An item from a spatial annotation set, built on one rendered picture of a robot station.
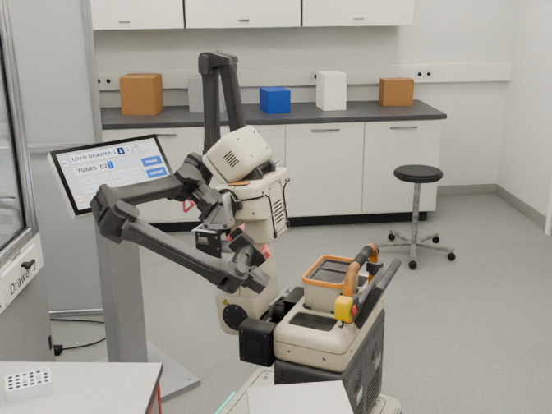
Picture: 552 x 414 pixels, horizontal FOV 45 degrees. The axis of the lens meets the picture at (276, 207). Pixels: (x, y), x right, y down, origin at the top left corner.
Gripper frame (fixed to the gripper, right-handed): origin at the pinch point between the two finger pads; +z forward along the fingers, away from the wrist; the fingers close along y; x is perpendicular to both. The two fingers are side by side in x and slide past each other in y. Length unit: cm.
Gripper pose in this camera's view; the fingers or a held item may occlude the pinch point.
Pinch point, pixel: (253, 236)
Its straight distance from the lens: 213.5
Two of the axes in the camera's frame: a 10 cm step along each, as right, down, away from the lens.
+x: 6.6, -5.7, -4.9
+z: 2.1, -4.8, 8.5
